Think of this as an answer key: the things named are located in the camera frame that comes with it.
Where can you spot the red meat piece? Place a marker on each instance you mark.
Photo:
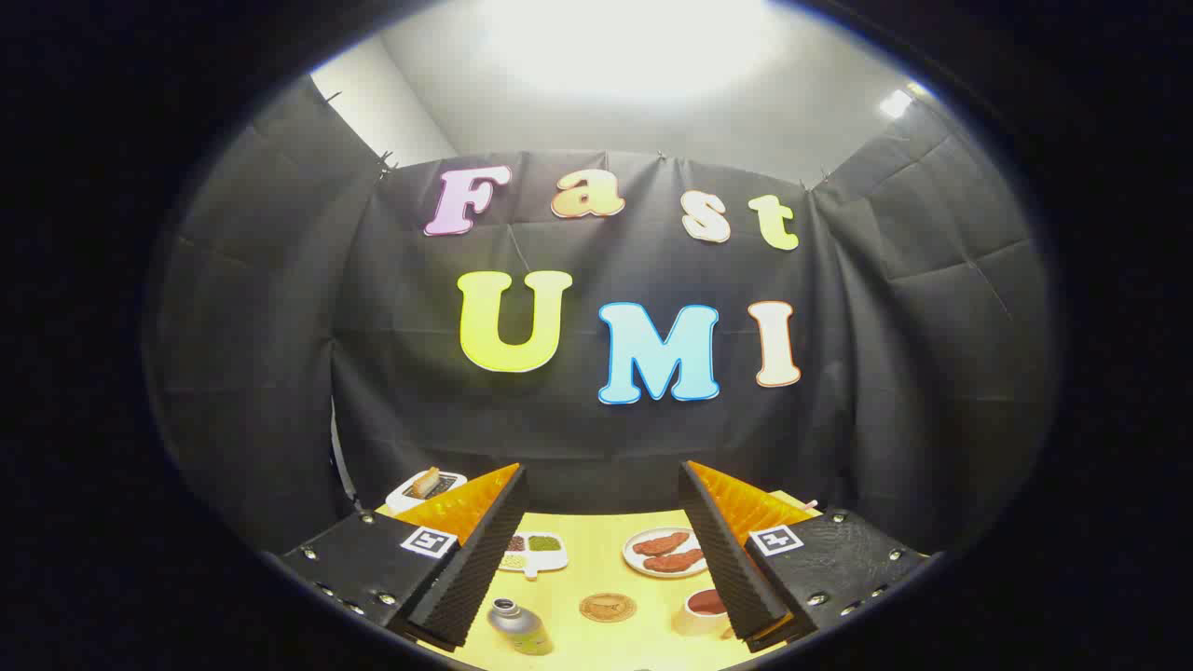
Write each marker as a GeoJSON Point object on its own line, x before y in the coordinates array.
{"type": "Point", "coordinates": [676, 561]}
{"type": "Point", "coordinates": [662, 543]}

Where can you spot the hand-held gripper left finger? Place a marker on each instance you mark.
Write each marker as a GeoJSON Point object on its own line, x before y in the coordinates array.
{"type": "Point", "coordinates": [466, 568]}

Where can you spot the white oval plate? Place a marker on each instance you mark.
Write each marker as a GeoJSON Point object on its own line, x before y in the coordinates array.
{"type": "Point", "coordinates": [632, 552]}

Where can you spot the white divided dish with beans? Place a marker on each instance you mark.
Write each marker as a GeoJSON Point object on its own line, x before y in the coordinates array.
{"type": "Point", "coordinates": [541, 557]}

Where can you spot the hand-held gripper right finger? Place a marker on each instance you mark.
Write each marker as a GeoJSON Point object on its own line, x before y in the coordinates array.
{"type": "Point", "coordinates": [722, 559]}

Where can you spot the white toaster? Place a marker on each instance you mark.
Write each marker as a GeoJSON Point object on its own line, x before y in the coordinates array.
{"type": "Point", "coordinates": [401, 494]}

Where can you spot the round cork coaster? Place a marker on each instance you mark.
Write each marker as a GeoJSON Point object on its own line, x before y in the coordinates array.
{"type": "Point", "coordinates": [608, 608]}

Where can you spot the toast slice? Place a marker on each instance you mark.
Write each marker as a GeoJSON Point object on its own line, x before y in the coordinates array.
{"type": "Point", "coordinates": [427, 482]}

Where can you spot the silver bottle with green label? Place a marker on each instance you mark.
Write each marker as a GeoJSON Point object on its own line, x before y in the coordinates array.
{"type": "Point", "coordinates": [520, 628]}

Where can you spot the wooden table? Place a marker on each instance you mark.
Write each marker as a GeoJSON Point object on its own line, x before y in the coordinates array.
{"type": "Point", "coordinates": [596, 559]}

